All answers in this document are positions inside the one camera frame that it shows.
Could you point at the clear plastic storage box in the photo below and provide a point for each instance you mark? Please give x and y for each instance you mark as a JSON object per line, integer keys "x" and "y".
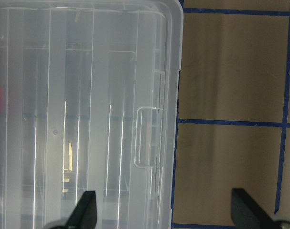
{"x": 89, "y": 103}

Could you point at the brown paper table mat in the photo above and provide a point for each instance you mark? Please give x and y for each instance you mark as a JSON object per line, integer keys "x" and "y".
{"x": 233, "y": 110}

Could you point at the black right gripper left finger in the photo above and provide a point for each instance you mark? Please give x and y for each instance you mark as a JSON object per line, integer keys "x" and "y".
{"x": 84, "y": 215}

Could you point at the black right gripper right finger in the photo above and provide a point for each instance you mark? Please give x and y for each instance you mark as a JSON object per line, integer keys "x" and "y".
{"x": 246, "y": 213}

